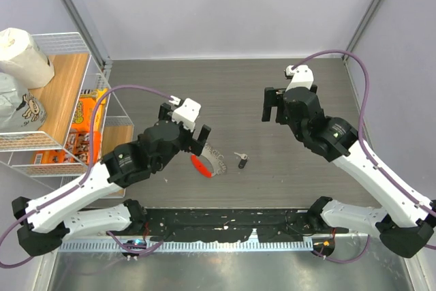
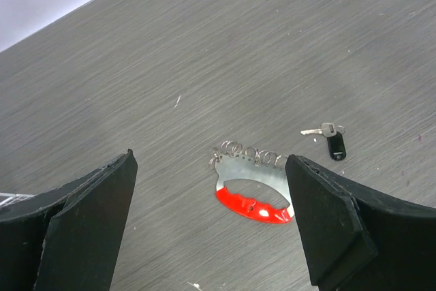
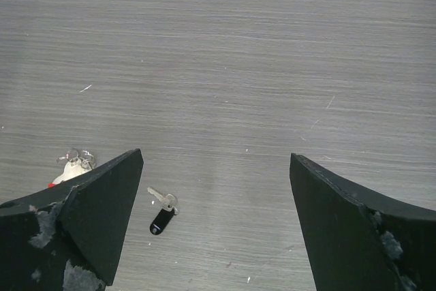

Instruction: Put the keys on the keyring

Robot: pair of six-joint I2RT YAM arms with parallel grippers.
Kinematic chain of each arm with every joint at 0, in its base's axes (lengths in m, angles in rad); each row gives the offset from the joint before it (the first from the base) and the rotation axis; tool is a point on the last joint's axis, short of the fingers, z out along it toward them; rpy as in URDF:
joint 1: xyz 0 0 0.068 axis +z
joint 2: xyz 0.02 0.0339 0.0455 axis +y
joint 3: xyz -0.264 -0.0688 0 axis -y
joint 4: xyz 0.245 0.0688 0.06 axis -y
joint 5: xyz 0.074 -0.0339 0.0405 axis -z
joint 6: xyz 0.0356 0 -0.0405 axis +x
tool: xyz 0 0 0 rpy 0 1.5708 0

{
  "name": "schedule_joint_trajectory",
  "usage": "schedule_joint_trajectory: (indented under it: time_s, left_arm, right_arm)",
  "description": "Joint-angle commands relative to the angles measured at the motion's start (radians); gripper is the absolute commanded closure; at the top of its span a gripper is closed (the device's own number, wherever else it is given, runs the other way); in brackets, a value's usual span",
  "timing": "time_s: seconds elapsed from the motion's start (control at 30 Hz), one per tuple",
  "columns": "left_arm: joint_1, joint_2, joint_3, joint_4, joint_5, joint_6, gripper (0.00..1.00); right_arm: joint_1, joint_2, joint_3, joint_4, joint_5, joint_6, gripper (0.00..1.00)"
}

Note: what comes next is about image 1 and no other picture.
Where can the white wire shelf rack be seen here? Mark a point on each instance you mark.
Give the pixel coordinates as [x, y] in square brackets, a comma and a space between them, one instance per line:
[74, 70]

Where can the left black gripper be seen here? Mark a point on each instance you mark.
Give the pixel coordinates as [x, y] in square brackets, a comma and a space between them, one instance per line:
[192, 144]

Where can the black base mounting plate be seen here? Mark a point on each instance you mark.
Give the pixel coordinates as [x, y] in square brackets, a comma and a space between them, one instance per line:
[232, 225]

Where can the white paper towel roll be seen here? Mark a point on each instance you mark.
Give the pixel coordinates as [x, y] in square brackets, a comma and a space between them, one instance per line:
[22, 58]

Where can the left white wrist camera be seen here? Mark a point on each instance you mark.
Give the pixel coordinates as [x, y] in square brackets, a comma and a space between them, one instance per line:
[186, 112]

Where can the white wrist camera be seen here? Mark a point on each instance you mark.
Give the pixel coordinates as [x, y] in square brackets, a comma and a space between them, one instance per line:
[186, 112]
[301, 76]

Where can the key with black tag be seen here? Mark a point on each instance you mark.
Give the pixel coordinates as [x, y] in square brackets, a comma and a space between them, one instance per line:
[243, 159]

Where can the white slotted cable duct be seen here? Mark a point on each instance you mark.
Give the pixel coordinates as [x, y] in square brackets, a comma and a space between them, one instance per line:
[252, 244]

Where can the grey bag with cartoon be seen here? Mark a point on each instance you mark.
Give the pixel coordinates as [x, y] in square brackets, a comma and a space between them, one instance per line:
[21, 111]

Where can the orange snack box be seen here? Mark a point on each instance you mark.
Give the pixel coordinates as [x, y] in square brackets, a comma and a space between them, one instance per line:
[77, 146]

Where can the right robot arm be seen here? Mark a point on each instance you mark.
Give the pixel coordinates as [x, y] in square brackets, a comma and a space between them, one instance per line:
[402, 225]

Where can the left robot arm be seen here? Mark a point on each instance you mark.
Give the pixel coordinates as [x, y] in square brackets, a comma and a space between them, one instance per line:
[47, 222]

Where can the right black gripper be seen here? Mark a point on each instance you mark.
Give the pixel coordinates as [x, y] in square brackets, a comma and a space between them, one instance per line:
[270, 101]

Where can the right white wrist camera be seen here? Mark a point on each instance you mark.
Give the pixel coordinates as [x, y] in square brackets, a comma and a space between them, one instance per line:
[301, 76]

